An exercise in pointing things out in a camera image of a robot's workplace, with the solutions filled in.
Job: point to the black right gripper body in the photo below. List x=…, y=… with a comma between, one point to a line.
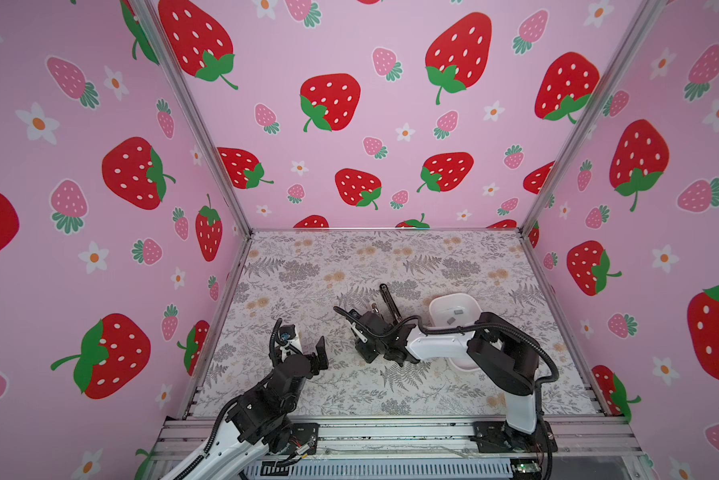
x=365, y=349

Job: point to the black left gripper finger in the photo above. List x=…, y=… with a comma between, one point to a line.
x=274, y=350
x=318, y=359

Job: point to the aluminium corner post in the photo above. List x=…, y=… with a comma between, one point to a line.
x=639, y=28
x=190, y=44

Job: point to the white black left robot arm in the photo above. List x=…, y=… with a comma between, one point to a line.
x=254, y=424

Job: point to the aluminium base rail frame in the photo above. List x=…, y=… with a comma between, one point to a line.
x=586, y=447

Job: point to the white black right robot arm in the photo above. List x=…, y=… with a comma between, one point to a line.
x=510, y=358

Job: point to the white plastic tray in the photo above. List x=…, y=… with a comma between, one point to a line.
x=455, y=324

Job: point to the aluminium corner post left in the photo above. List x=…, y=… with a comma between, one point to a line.
x=190, y=44

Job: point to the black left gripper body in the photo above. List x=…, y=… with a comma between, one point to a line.
x=307, y=363

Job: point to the aluminium corner post right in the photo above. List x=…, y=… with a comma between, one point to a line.
x=639, y=28

